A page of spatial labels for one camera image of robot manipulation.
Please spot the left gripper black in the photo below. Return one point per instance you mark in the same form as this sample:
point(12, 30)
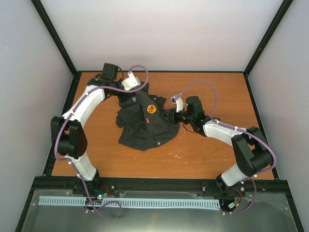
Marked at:
point(128, 95)

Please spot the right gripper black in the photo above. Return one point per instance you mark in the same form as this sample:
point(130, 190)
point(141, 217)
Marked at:
point(171, 116)

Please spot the dark pinstriped shirt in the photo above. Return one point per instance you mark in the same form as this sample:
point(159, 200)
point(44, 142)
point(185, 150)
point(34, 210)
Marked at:
point(142, 130)

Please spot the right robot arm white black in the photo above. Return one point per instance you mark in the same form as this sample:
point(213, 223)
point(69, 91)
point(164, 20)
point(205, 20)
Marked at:
point(252, 153)

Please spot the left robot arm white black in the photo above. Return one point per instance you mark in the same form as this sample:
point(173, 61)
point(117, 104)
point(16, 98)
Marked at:
point(69, 142)

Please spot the clear plastic sheet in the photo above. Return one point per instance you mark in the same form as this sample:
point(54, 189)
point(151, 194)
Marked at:
point(259, 212)

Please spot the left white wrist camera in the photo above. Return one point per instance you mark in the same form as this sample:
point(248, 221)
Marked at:
point(131, 82)

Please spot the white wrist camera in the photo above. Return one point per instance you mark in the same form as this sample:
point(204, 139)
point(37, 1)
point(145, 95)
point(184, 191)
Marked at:
point(177, 100)
point(131, 82)

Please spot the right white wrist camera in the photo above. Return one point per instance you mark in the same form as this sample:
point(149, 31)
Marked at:
point(177, 100)

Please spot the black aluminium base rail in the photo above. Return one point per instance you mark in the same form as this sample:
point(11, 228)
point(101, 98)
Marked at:
point(204, 187)

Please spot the black enclosure frame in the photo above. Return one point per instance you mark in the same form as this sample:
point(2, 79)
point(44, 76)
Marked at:
point(272, 186)

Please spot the light blue slotted cable duct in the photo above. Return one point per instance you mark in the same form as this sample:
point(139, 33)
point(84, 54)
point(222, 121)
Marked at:
point(139, 203)

